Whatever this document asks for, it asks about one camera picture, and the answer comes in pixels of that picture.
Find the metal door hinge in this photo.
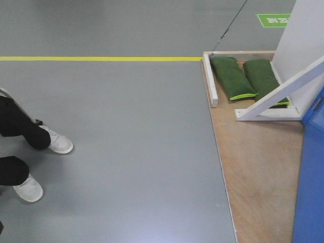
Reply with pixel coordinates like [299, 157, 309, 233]
[312, 97, 323, 111]

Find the blue door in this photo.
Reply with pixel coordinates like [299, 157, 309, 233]
[292, 90, 323, 242]

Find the left green sandbag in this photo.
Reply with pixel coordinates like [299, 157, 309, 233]
[210, 56, 258, 101]

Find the green sandbag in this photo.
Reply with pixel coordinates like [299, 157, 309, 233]
[243, 59, 279, 101]
[210, 56, 258, 101]

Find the white shoe on right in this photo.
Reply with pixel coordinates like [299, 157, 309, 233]
[40, 125, 73, 154]

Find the white shoe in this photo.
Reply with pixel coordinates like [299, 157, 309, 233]
[13, 174, 43, 203]
[40, 125, 73, 154]

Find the plywood base platform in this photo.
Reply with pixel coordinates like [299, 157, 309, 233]
[201, 55, 303, 242]

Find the middle green sandbag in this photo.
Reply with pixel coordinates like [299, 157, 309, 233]
[243, 59, 279, 101]

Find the white triangular wooden brace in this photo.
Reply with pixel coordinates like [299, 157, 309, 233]
[235, 57, 323, 121]

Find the grey rolling chair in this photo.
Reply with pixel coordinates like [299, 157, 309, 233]
[0, 87, 44, 126]

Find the green floor sign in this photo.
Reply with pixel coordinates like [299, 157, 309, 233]
[256, 14, 291, 28]

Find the seated person in black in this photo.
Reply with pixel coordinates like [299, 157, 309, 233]
[1, 96, 50, 186]

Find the white shoe on left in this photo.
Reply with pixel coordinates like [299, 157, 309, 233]
[13, 174, 43, 203]

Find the black object at edge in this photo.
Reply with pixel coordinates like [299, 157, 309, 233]
[0, 221, 4, 235]

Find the white wooden edge rail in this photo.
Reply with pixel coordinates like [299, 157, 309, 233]
[202, 52, 219, 108]

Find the far white wooden rail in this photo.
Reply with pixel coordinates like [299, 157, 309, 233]
[203, 51, 275, 55]

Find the dark tether cord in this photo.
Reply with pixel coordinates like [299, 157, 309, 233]
[211, 0, 250, 52]

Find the white wall panel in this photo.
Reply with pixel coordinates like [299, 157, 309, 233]
[270, 0, 324, 115]

